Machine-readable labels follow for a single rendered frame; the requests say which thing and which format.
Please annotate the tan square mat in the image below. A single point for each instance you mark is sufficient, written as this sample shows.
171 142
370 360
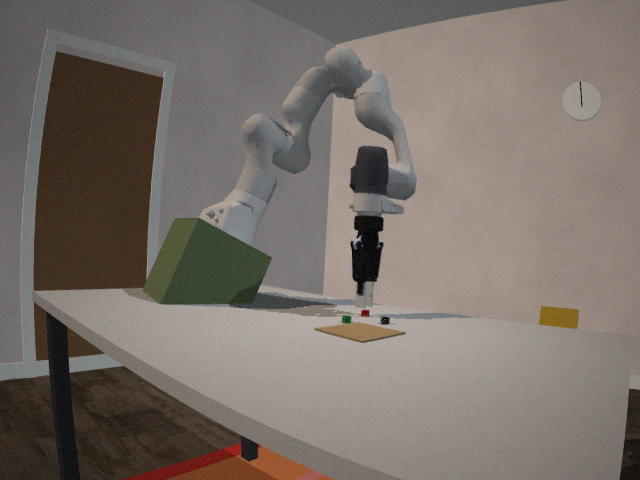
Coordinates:
360 332

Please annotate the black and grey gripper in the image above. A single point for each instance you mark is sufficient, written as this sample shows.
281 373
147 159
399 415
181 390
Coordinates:
368 228

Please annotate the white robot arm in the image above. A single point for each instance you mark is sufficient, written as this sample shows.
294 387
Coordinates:
267 142

